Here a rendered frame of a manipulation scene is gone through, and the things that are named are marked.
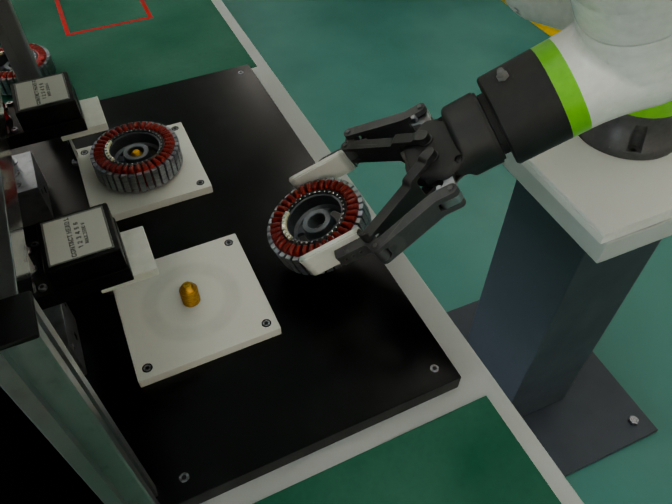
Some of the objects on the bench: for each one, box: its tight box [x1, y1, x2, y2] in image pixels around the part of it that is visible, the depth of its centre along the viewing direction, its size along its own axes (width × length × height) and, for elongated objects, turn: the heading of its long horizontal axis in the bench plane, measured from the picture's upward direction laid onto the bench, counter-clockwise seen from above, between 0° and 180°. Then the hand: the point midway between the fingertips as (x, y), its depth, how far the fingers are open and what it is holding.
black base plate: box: [0, 64, 461, 504], centre depth 72 cm, size 47×64×2 cm
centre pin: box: [179, 281, 200, 307], centre depth 63 cm, size 2×2×3 cm
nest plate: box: [113, 233, 282, 388], centre depth 64 cm, size 15×15×1 cm
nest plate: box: [77, 122, 213, 221], centre depth 79 cm, size 15×15×1 cm
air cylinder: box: [12, 151, 54, 228], centre depth 73 cm, size 5×8×6 cm
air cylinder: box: [42, 302, 87, 376], centre depth 59 cm, size 5×8×6 cm
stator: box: [90, 121, 183, 193], centre depth 77 cm, size 11×11×4 cm
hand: (315, 216), depth 63 cm, fingers closed on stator, 11 cm apart
